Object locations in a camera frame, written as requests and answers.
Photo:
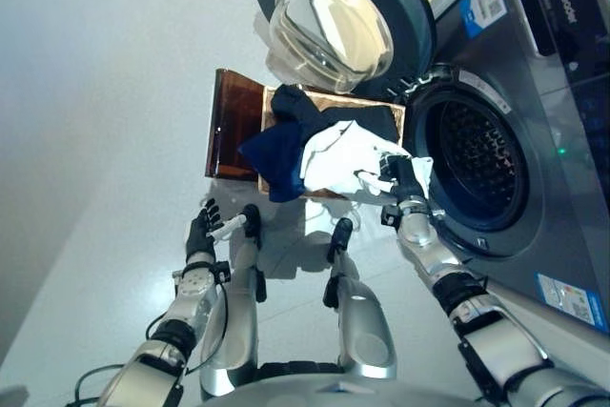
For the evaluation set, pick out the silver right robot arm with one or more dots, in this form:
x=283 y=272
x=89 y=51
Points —
x=495 y=345

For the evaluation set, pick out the brown acrylic stand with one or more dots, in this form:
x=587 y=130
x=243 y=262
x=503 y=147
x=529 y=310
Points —
x=233 y=126

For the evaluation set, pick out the round glass washer door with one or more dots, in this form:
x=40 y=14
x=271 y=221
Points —
x=333 y=21

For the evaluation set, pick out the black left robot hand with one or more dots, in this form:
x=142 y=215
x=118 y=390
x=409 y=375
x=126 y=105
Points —
x=200 y=240

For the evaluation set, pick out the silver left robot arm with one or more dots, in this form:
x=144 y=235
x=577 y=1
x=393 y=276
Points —
x=190 y=302

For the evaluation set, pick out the black garment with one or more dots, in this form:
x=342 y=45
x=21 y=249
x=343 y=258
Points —
x=295 y=107

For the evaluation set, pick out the blue garment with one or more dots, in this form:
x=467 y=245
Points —
x=281 y=164

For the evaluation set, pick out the blue white energy label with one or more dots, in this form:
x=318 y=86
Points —
x=572 y=302

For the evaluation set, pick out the grey front-load washing machine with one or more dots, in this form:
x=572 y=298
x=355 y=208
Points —
x=476 y=159

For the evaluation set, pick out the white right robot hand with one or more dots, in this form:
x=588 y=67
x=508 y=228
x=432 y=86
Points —
x=405 y=178

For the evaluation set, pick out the wicker laundry basket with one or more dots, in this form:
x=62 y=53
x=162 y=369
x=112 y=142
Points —
x=333 y=99

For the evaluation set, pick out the white garment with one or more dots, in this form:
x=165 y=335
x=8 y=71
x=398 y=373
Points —
x=338 y=159

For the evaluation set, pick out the small blue washer sticker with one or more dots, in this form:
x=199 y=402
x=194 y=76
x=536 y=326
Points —
x=483 y=6

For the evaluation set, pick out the grey robot torso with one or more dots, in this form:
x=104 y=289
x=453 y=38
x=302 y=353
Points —
x=343 y=390

